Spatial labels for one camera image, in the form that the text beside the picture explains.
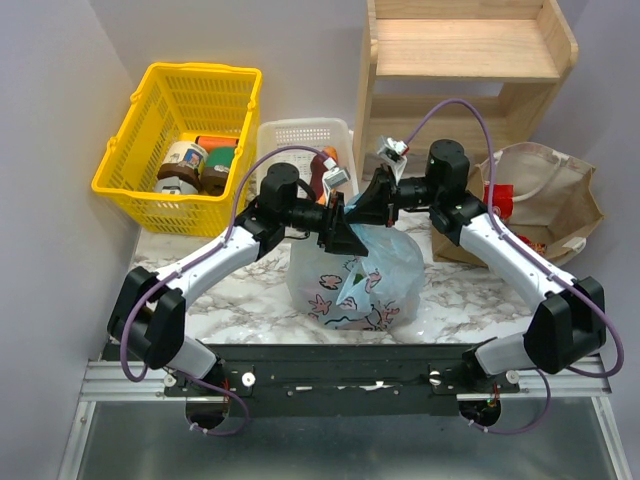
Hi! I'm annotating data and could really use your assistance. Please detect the light blue plastic bag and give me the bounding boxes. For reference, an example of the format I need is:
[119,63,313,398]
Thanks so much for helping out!
[286,225,425,331]

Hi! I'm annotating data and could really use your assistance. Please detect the red assorted candy bag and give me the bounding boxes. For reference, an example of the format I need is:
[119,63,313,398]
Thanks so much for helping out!
[518,235,547,257]

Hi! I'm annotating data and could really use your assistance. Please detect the brown burlap tote bag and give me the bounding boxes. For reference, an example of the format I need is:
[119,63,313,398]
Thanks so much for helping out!
[430,141,607,266]

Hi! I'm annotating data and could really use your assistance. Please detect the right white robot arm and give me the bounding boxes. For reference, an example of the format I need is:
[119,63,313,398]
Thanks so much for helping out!
[347,138,606,384]

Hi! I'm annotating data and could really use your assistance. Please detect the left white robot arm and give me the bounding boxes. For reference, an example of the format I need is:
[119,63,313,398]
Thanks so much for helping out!
[107,163,368,380]

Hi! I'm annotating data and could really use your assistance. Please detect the white plastic tray basket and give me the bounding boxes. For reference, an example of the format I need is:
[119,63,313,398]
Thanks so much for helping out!
[255,117,359,200]

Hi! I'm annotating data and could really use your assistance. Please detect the green brown-lid jar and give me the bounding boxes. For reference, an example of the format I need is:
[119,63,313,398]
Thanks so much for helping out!
[200,146,235,196]

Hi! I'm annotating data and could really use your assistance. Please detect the wooden shelf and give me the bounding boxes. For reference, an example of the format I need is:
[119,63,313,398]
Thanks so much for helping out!
[354,1,579,173]

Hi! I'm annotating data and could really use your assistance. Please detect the white brown-lid jar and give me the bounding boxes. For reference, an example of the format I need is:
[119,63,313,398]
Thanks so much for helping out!
[156,141,207,195]

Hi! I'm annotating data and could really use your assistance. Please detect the yellow plastic shopping basket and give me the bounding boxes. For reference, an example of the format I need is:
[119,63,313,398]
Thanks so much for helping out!
[91,62,263,237]

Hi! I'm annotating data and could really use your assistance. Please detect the white small cup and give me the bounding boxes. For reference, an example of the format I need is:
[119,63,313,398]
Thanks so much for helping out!
[154,177,182,195]

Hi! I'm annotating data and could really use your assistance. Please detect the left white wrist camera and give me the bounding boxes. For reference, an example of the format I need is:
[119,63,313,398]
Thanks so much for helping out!
[322,157,350,193]

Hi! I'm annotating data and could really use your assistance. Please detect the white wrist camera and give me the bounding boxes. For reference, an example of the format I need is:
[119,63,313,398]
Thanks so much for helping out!
[376,135,408,165]
[322,157,350,193]

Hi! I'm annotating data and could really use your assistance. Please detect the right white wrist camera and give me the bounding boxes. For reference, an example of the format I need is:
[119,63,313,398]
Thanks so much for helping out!
[376,135,408,165]

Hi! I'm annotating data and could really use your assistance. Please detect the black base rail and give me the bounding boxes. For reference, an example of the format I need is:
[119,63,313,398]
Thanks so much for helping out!
[82,342,614,419]

